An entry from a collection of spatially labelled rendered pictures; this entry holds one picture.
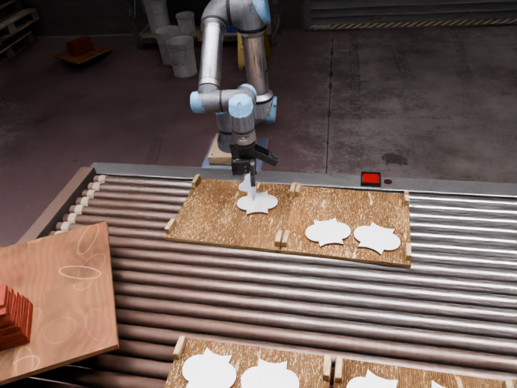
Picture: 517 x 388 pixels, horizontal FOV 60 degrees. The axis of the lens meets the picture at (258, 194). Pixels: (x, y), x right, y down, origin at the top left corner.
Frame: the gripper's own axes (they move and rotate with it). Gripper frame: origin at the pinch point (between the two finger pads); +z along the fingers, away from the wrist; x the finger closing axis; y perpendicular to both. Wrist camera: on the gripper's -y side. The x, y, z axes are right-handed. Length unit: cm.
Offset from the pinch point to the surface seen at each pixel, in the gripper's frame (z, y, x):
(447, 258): 10, -60, 29
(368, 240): 6.7, -36.5, 22.6
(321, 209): 7.8, -23.3, 4.8
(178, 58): 79, 94, -336
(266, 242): 7.8, -3.4, 20.0
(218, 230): 7.8, 13.3, 13.1
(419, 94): 101, -141, -262
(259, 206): 6.7, -0.9, 2.6
